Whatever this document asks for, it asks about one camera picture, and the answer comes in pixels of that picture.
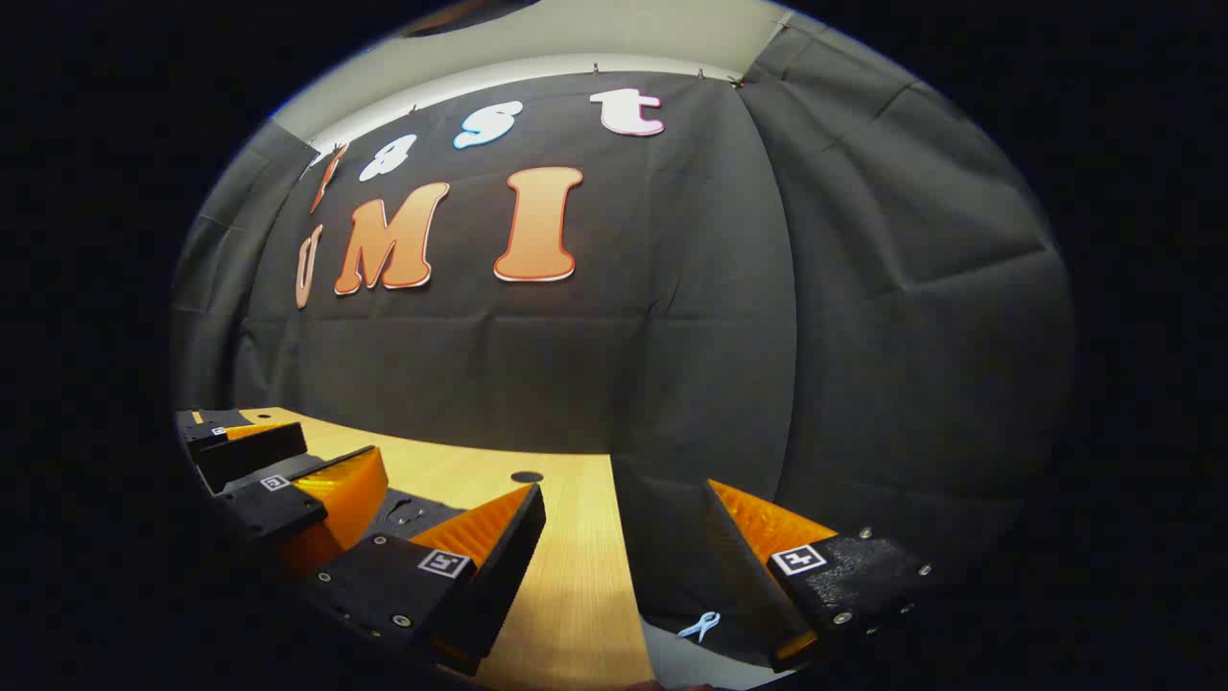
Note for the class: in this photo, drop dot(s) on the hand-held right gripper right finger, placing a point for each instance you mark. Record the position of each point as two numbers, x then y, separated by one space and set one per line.
743 576

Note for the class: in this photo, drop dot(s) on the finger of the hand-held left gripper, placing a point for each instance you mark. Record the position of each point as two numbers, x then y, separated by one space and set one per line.
273 509
251 456

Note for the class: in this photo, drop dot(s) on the dark grey jeans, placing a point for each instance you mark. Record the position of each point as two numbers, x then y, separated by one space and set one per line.
427 504

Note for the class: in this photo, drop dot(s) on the light blue clip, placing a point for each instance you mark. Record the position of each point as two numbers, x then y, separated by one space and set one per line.
699 626

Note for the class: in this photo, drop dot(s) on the black backdrop cloth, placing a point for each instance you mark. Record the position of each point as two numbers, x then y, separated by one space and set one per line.
672 336

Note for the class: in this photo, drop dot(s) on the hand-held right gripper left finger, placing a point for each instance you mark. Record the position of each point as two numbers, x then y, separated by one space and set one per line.
499 566

